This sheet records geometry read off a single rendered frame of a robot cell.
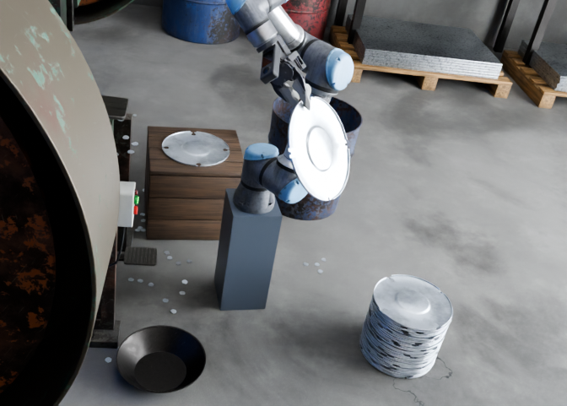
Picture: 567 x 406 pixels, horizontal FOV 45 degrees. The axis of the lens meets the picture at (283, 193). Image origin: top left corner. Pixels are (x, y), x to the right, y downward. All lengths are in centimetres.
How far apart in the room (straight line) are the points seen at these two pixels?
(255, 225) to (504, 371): 111
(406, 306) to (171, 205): 106
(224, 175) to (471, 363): 122
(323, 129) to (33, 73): 132
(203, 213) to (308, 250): 50
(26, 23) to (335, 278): 236
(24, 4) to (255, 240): 184
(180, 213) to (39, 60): 225
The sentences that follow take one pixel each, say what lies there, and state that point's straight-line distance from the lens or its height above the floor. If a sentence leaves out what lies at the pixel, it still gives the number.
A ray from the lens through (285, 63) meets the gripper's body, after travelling 182.
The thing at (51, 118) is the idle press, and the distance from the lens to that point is 67.
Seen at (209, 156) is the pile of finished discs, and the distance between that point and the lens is 292.
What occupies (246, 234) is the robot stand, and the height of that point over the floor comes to 37.
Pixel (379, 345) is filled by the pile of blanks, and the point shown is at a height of 11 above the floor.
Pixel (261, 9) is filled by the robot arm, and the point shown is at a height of 126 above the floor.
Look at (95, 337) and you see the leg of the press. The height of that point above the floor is 3.
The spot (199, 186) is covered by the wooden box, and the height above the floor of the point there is 28.
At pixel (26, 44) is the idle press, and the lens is 69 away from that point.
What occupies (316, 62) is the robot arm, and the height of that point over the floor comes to 104.
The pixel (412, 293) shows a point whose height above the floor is 25.
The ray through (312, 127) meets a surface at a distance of 187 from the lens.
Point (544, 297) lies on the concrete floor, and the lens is 327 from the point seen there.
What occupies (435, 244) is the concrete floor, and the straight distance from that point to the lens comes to 332.
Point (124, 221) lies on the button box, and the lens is 221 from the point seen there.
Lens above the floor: 183
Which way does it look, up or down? 33 degrees down
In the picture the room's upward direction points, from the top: 11 degrees clockwise
